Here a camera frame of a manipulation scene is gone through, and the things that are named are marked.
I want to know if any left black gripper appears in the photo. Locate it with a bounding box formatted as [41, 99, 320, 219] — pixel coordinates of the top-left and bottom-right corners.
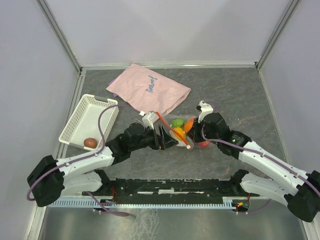
[130, 123, 178, 152]

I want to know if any orange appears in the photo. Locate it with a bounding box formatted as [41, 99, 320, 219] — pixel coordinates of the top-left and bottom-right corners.
[183, 118, 194, 133]

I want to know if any red apple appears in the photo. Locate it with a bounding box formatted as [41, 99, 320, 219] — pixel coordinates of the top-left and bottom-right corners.
[197, 141, 211, 148]

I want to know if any yellow lemon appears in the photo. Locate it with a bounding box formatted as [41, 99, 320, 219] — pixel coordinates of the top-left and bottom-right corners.
[173, 127, 186, 141]

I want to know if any clear zip top bag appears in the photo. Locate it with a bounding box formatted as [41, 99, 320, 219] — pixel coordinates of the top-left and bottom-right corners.
[155, 112, 210, 150]

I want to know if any green apple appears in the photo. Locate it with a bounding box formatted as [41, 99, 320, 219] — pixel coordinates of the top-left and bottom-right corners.
[170, 118, 185, 128]

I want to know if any white perforated plastic basket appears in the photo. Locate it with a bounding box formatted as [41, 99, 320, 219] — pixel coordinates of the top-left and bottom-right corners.
[59, 94, 119, 151]

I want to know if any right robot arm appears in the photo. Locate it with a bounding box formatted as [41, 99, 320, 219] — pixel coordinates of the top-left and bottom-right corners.
[184, 112, 320, 223]

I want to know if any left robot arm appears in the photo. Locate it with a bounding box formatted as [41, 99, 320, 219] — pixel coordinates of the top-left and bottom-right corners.
[27, 123, 178, 207]

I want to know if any pink cloth with lettering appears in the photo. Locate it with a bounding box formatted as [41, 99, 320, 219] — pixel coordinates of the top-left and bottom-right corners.
[106, 63, 191, 115]

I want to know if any brown egg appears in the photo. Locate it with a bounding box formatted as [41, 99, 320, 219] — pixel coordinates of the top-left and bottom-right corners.
[83, 137, 98, 149]

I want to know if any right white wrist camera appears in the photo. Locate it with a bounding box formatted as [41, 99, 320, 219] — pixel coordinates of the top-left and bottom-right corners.
[196, 100, 214, 123]

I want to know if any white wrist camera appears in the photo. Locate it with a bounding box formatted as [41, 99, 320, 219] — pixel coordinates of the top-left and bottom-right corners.
[196, 100, 214, 123]
[139, 111, 158, 130]

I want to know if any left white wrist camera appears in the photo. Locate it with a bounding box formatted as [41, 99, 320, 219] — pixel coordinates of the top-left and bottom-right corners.
[139, 111, 158, 130]

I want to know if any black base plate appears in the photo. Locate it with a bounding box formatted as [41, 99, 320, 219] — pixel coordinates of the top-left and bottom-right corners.
[92, 178, 249, 205]

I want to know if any light blue cable duct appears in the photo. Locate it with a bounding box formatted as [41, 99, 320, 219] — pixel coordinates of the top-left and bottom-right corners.
[48, 197, 236, 210]

